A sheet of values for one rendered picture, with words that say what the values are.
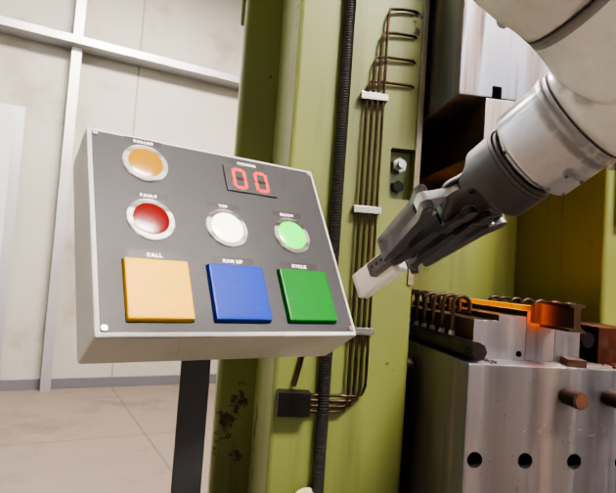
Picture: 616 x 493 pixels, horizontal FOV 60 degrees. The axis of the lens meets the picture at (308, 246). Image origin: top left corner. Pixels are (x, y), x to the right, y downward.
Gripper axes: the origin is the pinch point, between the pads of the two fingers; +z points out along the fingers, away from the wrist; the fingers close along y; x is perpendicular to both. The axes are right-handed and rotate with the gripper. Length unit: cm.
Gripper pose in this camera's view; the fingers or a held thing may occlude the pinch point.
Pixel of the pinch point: (378, 272)
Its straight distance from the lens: 60.9
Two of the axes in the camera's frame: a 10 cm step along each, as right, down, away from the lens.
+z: -5.5, 5.2, 6.5
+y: 8.0, 1.1, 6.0
